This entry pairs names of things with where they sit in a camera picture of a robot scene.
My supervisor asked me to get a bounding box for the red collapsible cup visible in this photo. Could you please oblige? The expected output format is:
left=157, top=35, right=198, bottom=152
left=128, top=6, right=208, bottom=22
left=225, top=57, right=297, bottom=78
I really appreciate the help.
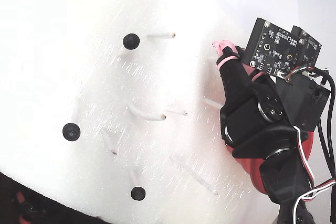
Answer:
left=225, top=129, right=315, bottom=196

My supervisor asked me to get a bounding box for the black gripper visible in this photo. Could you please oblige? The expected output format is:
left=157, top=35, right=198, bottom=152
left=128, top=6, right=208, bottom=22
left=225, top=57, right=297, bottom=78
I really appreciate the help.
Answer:
left=212, top=39, right=332, bottom=158

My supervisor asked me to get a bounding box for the curved white paper stick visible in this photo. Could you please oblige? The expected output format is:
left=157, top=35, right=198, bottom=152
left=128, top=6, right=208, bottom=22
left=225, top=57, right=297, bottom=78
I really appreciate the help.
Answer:
left=127, top=100, right=167, bottom=121

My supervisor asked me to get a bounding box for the white foam board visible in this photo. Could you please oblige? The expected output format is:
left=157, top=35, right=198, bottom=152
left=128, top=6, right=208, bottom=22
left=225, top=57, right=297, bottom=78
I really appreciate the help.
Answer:
left=0, top=0, right=266, bottom=224

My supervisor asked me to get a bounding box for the white red servo wire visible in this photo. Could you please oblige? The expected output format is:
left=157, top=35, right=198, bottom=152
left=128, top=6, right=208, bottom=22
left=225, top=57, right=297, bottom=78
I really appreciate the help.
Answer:
left=291, top=125, right=336, bottom=224

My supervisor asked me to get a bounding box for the dark blueberry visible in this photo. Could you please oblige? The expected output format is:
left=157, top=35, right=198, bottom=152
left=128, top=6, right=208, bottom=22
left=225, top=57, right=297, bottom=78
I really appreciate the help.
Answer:
left=130, top=186, right=146, bottom=201
left=62, top=123, right=81, bottom=142
left=122, top=33, right=141, bottom=50

